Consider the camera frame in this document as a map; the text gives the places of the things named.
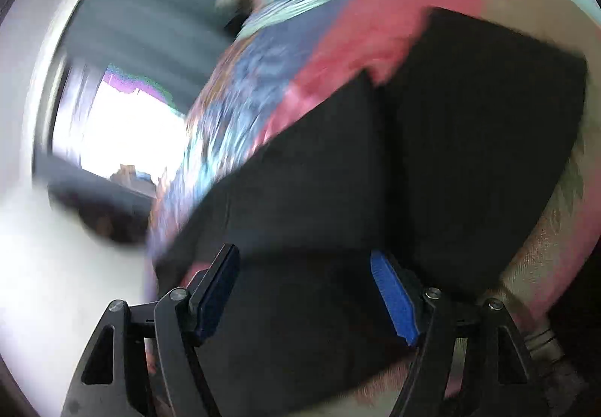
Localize dark blurred furniture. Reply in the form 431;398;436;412
46;153;157;254

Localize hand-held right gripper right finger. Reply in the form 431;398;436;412
370;249;541;417

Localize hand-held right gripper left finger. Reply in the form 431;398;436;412
61;243;241;417

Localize colourful striped satin blanket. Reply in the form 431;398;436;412
145;0;601;403

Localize blue-grey curtain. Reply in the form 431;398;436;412
59;0;247;117

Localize black pants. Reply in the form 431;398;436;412
153;8;590;415

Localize bright window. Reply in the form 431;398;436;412
51;64;189;199

